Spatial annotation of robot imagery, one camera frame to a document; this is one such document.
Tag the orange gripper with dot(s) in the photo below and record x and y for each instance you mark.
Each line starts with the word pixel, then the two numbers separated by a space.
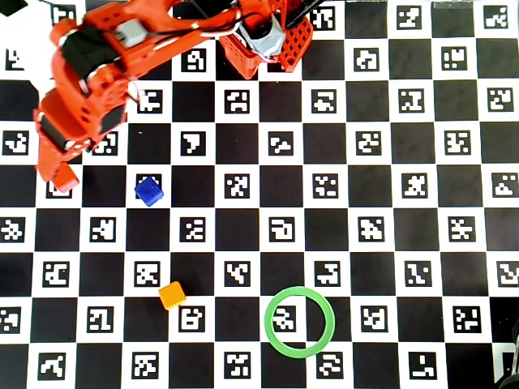
pixel 52 161

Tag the red cube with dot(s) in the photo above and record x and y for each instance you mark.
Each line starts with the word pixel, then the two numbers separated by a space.
pixel 67 176

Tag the blue cube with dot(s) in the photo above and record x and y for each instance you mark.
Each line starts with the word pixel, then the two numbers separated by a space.
pixel 149 190

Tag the orange cube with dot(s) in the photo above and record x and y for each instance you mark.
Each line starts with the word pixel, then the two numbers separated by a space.
pixel 172 296

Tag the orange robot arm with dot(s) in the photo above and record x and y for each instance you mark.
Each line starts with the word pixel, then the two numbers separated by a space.
pixel 154 48

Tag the orange robot base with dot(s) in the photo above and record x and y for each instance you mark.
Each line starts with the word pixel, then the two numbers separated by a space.
pixel 243 56

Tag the small silver box module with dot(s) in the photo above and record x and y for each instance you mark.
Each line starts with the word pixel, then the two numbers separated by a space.
pixel 130 32

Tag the black white checkerboard marker mat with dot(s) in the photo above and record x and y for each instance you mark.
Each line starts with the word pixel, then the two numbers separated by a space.
pixel 405 243

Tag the grey duct tape wad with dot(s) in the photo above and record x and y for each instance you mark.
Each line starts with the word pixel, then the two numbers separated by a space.
pixel 265 40

